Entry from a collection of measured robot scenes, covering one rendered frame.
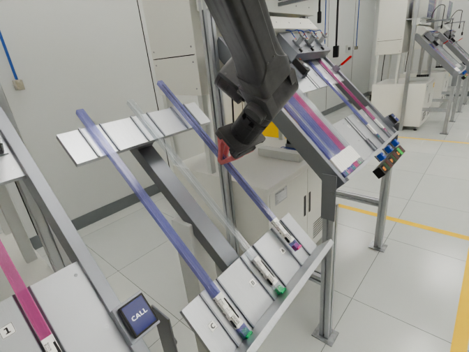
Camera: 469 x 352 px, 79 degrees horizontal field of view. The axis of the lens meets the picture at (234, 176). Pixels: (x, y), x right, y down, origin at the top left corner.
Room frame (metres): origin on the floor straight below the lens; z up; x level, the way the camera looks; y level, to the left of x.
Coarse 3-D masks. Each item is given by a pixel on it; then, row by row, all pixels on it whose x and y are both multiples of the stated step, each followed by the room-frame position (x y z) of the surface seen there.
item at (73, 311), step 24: (72, 264) 0.38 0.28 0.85; (48, 288) 0.34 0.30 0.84; (72, 288) 0.35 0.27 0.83; (0, 312) 0.30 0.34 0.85; (24, 312) 0.31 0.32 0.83; (48, 312) 0.32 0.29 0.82; (72, 312) 0.33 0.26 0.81; (96, 312) 0.34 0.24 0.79; (0, 336) 0.28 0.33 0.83; (24, 336) 0.29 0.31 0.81; (72, 336) 0.30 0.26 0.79; (96, 336) 0.31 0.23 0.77; (120, 336) 0.32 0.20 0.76
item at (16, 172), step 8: (0, 136) 0.52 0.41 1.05; (8, 152) 0.50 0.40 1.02; (0, 160) 0.48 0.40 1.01; (8, 160) 0.48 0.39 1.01; (16, 160) 0.49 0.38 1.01; (0, 168) 0.47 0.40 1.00; (8, 168) 0.47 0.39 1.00; (16, 168) 0.48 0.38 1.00; (0, 176) 0.46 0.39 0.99; (8, 176) 0.46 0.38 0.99; (16, 176) 0.47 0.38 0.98; (24, 176) 0.47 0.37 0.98; (0, 184) 0.45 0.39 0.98
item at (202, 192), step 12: (132, 108) 0.63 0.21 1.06; (144, 120) 0.61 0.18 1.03; (156, 132) 0.60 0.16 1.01; (168, 144) 0.58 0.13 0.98; (168, 156) 0.57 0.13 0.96; (180, 168) 0.55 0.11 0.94; (192, 180) 0.53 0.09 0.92; (204, 192) 0.52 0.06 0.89; (216, 204) 0.51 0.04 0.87; (216, 216) 0.49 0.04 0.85; (228, 228) 0.47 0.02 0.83; (240, 240) 0.46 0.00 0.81; (252, 252) 0.45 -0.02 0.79; (276, 288) 0.40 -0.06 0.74
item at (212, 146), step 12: (156, 84) 0.73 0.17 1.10; (168, 96) 0.70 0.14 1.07; (180, 108) 0.68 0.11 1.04; (192, 120) 0.66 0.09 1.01; (204, 132) 0.65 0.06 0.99; (216, 156) 0.62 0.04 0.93; (228, 168) 0.59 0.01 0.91; (240, 180) 0.57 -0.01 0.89; (252, 192) 0.56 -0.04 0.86; (264, 204) 0.55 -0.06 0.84
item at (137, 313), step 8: (128, 304) 0.33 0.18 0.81; (136, 304) 0.33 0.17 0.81; (144, 304) 0.34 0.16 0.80; (128, 312) 0.32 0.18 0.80; (136, 312) 0.32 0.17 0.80; (144, 312) 0.33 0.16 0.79; (128, 320) 0.31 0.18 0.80; (136, 320) 0.31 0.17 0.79; (144, 320) 0.32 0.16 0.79; (152, 320) 0.32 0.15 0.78; (136, 328) 0.31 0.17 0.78; (144, 328) 0.31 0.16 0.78
